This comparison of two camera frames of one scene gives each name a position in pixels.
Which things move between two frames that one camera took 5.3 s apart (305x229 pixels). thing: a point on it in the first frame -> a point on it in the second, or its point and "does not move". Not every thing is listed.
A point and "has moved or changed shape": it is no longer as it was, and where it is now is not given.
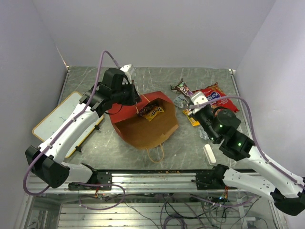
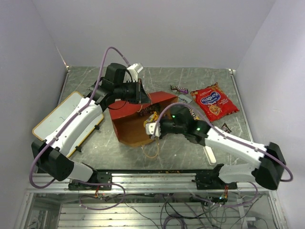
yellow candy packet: [151, 115] has moved or changed shape
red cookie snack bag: [213, 92] does not move
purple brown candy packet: [181, 87] has moved or changed shape
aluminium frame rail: [182, 182] does not move
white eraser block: [209, 154] does not move
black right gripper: [195, 114] -> [162, 133]
